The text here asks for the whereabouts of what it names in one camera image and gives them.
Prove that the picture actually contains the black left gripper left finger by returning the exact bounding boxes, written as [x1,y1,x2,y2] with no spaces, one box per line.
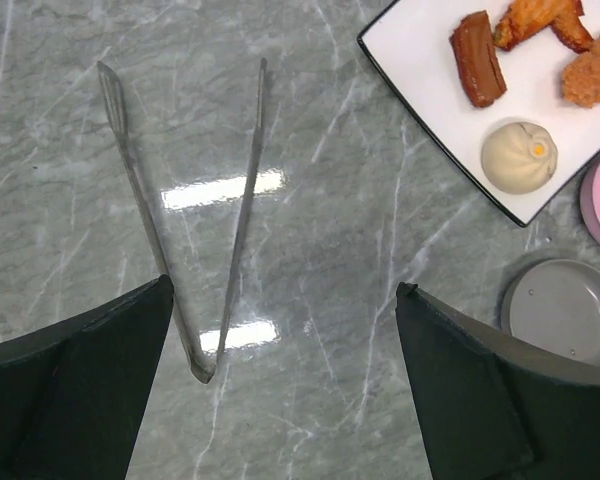
[0,275,174,479]

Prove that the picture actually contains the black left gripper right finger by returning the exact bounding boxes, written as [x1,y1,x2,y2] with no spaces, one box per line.
[396,283,600,479]

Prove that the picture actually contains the white steamed bun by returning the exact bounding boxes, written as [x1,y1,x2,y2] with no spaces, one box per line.
[481,122,558,195]

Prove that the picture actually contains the steel food tongs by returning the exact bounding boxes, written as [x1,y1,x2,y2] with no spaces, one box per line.
[96,58,268,385]

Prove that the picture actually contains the breaded orange nugget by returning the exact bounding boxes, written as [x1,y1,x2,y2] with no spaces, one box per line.
[561,36,600,108]

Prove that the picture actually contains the brown sausage piece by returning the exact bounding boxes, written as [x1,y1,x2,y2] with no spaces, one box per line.
[449,10,507,109]

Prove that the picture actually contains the orange chicken wing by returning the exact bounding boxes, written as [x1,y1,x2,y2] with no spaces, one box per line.
[493,0,594,53]

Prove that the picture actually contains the grey round lid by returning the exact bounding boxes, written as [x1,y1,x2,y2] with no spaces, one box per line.
[500,259,600,367]

